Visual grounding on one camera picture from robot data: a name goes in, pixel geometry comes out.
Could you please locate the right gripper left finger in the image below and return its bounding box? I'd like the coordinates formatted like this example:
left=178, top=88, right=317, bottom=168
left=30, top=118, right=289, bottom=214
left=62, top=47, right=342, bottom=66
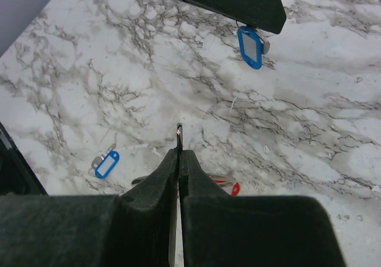
left=1, top=149, right=178, bottom=266

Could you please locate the keyring with key bunch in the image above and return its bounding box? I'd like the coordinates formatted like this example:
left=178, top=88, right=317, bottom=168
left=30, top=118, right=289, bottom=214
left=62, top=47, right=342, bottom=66
left=130, top=123, right=241, bottom=197

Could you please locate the blue tag key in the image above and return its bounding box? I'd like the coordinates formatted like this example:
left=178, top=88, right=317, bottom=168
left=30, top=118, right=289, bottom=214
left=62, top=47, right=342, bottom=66
left=89, top=143, right=120, bottom=179
left=236, top=21, right=270, bottom=70

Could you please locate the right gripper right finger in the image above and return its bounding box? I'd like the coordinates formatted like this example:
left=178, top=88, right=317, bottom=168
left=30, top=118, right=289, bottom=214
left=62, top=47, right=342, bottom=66
left=179, top=150, right=345, bottom=266

